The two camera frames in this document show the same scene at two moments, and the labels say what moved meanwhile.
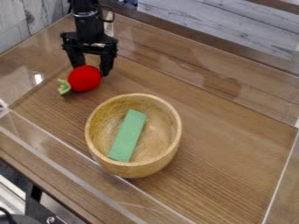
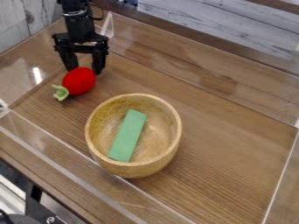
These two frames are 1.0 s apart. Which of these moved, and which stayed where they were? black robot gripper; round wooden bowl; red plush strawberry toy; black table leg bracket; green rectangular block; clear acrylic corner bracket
Moved: black robot gripper; red plush strawberry toy
Stayed: clear acrylic corner bracket; round wooden bowl; green rectangular block; black table leg bracket
